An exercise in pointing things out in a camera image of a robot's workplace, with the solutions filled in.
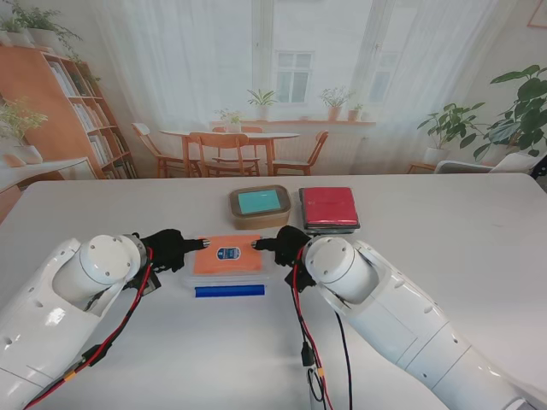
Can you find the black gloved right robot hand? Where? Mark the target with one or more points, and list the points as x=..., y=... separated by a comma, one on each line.
x=286, y=245

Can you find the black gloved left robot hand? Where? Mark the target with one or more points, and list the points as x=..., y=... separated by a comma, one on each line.
x=168, y=250

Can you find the brown kraft paper container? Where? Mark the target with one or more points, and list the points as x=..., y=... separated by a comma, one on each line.
x=260, y=223

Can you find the black plastic tray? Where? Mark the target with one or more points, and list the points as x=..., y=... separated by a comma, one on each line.
x=329, y=230

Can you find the clear lid with orange label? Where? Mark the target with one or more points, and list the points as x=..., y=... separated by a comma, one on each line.
x=239, y=265

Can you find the clear lid with teal label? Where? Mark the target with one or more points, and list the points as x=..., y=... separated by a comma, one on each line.
x=258, y=202

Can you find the clear container with blue clips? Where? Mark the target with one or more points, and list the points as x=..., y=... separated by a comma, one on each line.
x=231, y=291

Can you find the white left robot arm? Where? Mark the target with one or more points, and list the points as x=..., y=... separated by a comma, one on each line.
x=85, y=273

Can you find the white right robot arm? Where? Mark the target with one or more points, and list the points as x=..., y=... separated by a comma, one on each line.
x=384, y=299

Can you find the printed room backdrop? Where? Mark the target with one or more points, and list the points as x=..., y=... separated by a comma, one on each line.
x=299, y=42

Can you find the black stand clamp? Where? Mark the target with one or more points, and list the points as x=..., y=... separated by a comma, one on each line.
x=540, y=168

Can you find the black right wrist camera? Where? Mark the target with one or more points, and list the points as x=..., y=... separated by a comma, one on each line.
x=301, y=279

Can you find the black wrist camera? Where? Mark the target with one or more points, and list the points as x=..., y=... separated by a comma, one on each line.
x=301, y=279
x=147, y=284

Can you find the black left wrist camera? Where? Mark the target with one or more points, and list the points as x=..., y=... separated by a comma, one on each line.
x=147, y=284

